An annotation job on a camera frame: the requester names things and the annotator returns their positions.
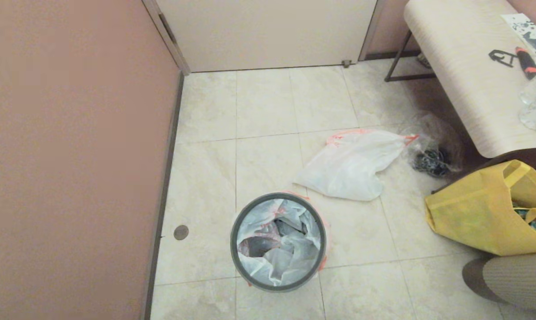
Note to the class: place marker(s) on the used white red-print trash bag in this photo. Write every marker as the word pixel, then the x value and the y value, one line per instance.
pixel 352 166

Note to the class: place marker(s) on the fresh white red-print trash bag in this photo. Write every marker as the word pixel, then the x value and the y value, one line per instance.
pixel 290 260

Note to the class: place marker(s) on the clear bag of dark parts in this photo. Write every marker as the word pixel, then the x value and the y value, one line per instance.
pixel 432 158

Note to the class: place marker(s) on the yellow fabric tote bag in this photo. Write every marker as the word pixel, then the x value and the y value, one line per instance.
pixel 472 218

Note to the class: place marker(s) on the round grey floor disc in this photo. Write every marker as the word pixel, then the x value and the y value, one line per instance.
pixel 181 232

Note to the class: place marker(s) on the white door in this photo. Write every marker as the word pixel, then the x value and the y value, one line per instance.
pixel 268 31

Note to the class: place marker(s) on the small grey floor object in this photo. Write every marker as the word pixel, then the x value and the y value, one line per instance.
pixel 423 60

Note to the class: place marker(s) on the light wood-grain table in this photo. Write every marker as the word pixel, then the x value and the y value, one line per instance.
pixel 463 66

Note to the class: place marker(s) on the black hook clip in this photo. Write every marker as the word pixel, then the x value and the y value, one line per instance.
pixel 498 55

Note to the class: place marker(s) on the teal patterned tote contents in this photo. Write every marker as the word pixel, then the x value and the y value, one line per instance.
pixel 526 216

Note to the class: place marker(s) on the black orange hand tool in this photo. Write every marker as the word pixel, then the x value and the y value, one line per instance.
pixel 526 63

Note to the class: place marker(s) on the white ribbed cylinder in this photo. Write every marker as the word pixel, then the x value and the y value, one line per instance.
pixel 517 280

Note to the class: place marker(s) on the printed black white paper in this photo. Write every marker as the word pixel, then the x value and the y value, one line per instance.
pixel 526 30

